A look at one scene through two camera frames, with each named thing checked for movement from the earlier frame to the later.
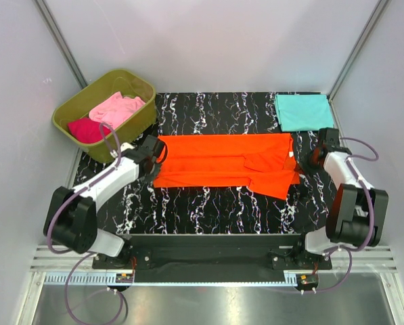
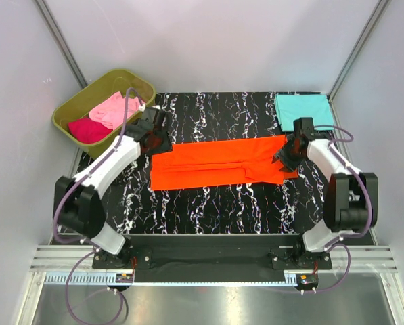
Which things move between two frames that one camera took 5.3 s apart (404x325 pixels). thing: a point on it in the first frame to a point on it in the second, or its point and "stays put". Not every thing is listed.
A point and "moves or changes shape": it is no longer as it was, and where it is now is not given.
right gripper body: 310,158 to 290,145
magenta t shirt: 87,131 stays put
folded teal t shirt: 300,112 stays put
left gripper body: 147,175 to 158,138
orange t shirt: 263,162 moves or changes shape
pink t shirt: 116,109 stays put
